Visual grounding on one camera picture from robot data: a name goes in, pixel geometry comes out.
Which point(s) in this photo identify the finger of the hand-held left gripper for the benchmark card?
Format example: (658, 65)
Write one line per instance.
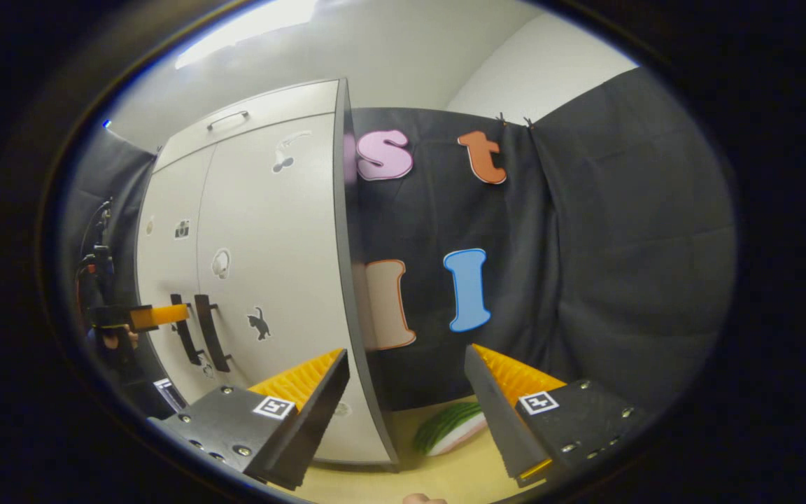
(158, 316)

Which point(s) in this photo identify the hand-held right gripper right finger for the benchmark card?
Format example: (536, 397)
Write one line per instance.
(497, 420)

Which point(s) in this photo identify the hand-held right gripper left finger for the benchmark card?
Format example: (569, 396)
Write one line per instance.
(315, 420)

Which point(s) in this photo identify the white cabinet door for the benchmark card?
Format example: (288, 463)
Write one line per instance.
(165, 266)
(284, 245)

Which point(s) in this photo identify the white and grey cabinet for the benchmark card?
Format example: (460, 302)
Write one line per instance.
(349, 280)

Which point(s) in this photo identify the white cabinet drawer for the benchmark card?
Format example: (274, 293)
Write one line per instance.
(270, 115)

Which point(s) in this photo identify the green striped white toy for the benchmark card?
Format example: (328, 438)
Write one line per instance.
(445, 427)

